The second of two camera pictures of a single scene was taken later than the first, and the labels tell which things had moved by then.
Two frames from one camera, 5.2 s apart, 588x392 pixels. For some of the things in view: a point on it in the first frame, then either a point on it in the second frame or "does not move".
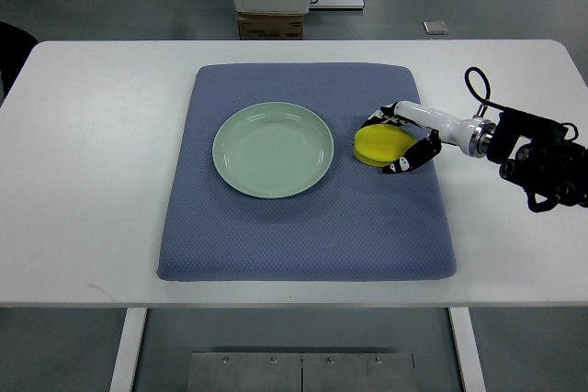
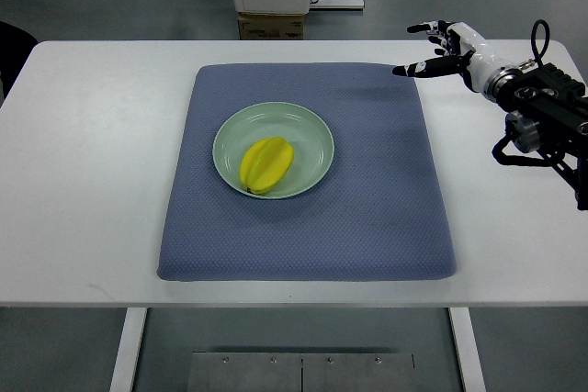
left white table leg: (129, 349) does not move
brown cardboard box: (270, 26) does not move
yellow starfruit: (378, 145) -> (265, 162)
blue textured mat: (267, 187) does not move
